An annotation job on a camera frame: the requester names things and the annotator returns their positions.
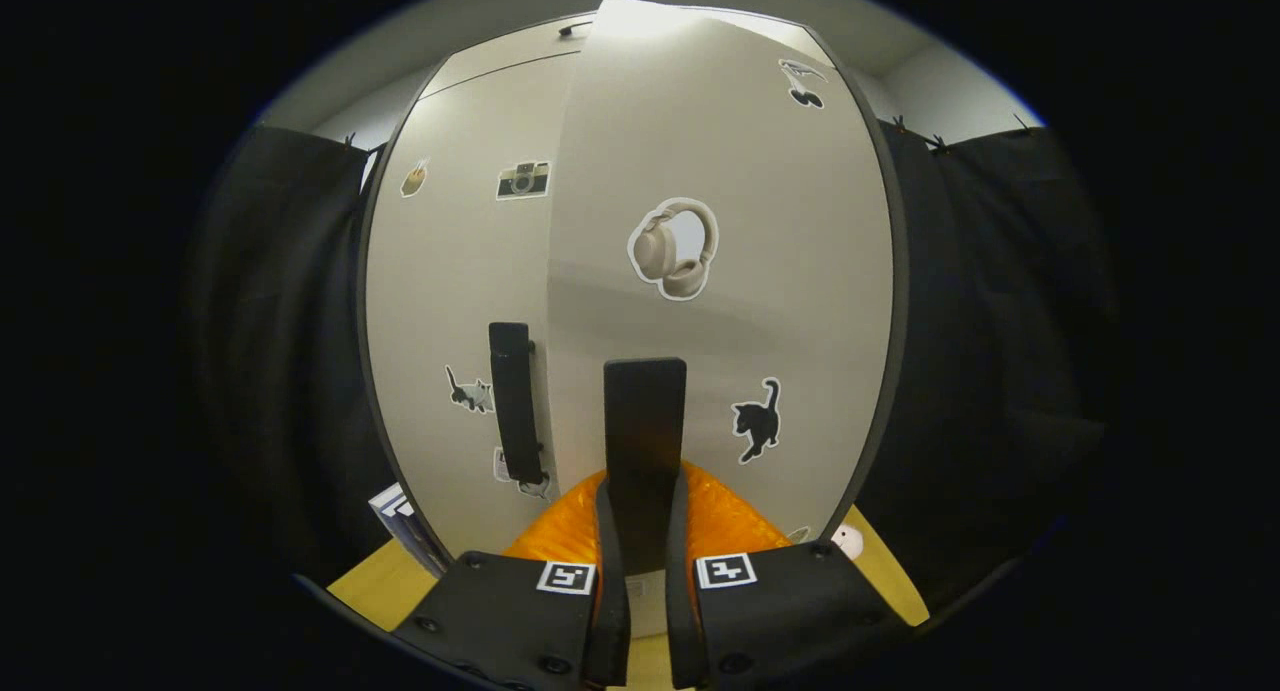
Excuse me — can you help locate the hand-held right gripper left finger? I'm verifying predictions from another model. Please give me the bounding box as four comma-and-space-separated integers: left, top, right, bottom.
392, 469, 633, 690

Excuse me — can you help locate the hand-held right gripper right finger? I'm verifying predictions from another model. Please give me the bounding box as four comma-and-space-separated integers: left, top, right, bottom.
665, 461, 913, 690

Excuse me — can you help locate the beige shoe cabinet door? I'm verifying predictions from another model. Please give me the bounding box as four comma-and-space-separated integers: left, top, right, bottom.
545, 0, 909, 637
365, 51, 583, 562

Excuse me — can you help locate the beige double-door shoe cabinet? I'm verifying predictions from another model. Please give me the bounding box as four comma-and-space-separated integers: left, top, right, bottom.
355, 0, 911, 577

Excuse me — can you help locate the beige cabinet drawer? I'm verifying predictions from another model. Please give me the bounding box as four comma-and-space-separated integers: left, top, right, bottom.
418, 13, 601, 100

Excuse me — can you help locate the stack of blue books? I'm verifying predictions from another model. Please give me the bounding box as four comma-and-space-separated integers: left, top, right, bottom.
368, 483, 446, 577

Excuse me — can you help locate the black backdrop cloth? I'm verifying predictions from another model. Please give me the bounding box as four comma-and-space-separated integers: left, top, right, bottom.
185, 116, 1116, 612

